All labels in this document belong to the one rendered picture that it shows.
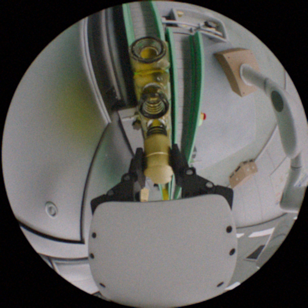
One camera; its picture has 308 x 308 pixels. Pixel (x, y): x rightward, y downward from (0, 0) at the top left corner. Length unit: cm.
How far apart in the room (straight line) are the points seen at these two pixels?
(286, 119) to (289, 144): 6
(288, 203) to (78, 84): 58
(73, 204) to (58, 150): 8
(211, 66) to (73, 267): 73
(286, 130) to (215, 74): 42
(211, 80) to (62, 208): 64
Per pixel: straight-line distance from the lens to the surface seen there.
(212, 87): 57
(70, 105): 18
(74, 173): 17
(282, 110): 33
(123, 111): 41
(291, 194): 40
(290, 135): 32
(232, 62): 52
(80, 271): 21
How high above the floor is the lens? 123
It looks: 38 degrees down
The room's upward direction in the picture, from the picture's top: 177 degrees clockwise
